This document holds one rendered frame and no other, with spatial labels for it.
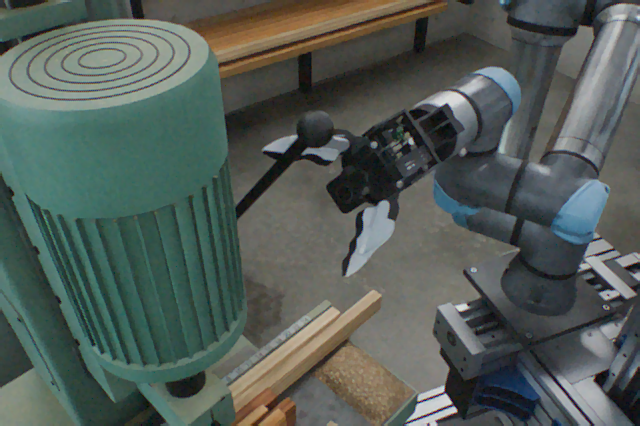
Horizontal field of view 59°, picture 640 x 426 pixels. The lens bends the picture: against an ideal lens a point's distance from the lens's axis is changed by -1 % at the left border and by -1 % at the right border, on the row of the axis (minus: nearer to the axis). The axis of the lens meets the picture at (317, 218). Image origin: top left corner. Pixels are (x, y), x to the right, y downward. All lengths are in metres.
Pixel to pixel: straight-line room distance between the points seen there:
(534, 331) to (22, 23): 0.99
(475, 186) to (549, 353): 0.60
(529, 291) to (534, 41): 0.48
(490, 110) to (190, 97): 0.40
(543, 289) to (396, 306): 1.14
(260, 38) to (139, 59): 2.39
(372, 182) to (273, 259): 1.84
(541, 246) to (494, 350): 0.24
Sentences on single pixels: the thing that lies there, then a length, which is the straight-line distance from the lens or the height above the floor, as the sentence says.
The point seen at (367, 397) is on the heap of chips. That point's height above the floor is 0.93.
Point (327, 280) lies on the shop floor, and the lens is 2.34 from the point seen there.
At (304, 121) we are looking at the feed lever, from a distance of 0.51.
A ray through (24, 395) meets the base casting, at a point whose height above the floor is 0.80.
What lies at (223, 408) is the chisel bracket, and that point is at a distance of 0.76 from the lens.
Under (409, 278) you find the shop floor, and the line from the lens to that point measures 2.37.
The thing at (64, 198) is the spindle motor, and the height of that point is 1.43.
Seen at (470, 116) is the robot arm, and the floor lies 1.36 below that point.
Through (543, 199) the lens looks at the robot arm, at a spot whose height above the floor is 1.26.
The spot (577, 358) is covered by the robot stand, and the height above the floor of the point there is 0.73.
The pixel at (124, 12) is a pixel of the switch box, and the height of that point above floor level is 1.43.
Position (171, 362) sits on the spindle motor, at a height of 1.23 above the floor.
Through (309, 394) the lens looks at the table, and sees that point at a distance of 0.94.
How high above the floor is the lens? 1.69
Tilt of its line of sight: 40 degrees down
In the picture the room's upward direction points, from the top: straight up
